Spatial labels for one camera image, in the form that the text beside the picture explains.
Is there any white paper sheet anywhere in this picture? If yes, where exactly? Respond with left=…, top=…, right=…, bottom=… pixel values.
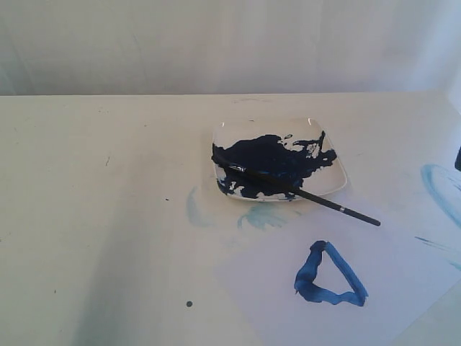
left=216, top=209, right=460, bottom=345

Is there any white square paint plate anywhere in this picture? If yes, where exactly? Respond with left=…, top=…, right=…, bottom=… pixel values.
left=212, top=117, right=347, bottom=196

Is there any black paintbrush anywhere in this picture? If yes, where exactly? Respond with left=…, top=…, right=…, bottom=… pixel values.
left=211, top=154, right=381, bottom=226

